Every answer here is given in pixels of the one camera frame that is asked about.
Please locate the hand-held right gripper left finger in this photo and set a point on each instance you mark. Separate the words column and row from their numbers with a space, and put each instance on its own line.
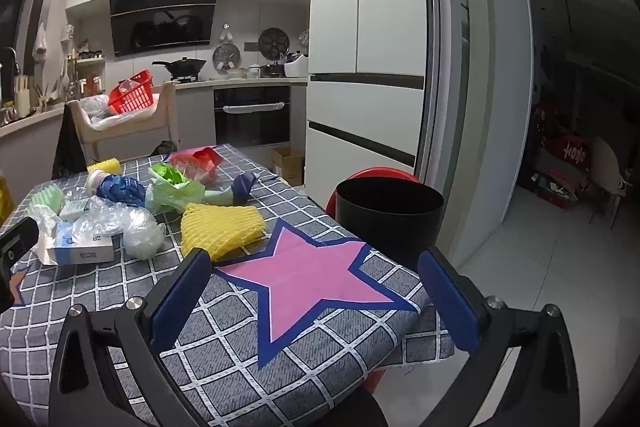
column 180, row 299

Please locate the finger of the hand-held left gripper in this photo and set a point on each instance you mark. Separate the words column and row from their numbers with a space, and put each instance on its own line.
column 17, row 242

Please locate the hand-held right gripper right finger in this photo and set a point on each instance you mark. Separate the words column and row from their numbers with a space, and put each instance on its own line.
column 450, row 302

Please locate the green sponge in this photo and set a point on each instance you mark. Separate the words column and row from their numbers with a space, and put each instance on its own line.
column 45, row 199

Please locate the small white green box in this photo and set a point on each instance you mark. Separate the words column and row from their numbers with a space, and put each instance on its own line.
column 75, row 208

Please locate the white and blue box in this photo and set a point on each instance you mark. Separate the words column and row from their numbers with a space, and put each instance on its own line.
column 85, row 252

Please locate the clear plastic wrap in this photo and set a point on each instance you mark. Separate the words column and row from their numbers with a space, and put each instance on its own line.
column 140, row 232

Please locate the yellow foam fruit net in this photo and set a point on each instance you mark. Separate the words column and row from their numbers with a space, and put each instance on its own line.
column 220, row 227

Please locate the black round bin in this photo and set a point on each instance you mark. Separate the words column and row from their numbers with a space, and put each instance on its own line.
column 390, row 232

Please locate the white plastic jar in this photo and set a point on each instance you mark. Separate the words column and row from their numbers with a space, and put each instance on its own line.
column 95, row 181

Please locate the pale green plastic bag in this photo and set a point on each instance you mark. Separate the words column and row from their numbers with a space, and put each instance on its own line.
column 175, row 199

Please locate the blue plastic bag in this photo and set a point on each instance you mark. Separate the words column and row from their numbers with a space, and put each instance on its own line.
column 120, row 189

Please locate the yellow sponge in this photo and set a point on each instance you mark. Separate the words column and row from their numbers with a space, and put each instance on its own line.
column 105, row 167

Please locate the bright green plastic wrapper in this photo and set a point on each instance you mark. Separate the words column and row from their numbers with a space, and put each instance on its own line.
column 167, row 172

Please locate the navy blue snack packet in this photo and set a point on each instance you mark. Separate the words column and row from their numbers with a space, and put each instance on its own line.
column 245, row 187

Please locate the pink plastic bag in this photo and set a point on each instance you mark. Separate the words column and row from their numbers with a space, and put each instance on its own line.
column 184, row 158

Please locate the gold foil bag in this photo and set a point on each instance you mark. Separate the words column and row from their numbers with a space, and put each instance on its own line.
column 5, row 202

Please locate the grey checked star tablecloth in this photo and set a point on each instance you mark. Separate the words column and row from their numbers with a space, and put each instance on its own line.
column 310, row 347

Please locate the wooden knife block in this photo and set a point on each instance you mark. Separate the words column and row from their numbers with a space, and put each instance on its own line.
column 22, row 94

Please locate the red plastic chair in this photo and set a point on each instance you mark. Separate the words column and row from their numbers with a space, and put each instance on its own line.
column 380, row 172

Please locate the dark green bag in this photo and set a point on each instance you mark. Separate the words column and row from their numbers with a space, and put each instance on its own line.
column 164, row 149

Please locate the white plastic bag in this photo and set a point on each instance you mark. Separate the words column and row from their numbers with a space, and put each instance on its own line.
column 97, row 107

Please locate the cardboard box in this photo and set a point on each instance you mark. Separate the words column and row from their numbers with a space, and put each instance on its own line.
column 287, row 167

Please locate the white spice rack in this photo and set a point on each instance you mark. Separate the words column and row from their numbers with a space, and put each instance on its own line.
column 90, row 77

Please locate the red plastic basket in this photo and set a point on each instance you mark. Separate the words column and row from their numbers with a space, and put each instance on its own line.
column 132, row 99

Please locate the black kitchen faucet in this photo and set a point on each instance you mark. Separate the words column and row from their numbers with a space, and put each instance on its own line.
column 12, row 57

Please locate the black built-in oven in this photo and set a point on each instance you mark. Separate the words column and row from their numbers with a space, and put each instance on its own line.
column 250, row 127

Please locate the red printed box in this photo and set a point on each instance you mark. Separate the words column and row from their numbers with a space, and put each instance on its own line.
column 570, row 152

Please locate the hanging clear plastic bag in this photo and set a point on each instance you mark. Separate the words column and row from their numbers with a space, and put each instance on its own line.
column 40, row 44

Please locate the beige chair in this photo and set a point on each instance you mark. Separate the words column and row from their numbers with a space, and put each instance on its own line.
column 607, row 172

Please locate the black wok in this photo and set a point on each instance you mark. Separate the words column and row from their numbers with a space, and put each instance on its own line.
column 182, row 67

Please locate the dark cooking pot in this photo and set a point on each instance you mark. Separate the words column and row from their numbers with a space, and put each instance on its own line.
column 272, row 71

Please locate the round pot lid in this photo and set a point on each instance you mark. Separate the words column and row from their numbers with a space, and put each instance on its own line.
column 225, row 57

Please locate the black range hood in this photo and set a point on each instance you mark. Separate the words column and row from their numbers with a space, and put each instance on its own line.
column 165, row 22

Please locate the round metal rack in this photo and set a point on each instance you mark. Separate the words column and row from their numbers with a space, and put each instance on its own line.
column 274, row 42

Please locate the white refrigerator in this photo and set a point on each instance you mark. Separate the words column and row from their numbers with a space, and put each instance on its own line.
column 365, row 7

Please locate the white wall hook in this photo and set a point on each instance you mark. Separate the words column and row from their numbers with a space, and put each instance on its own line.
column 225, row 32

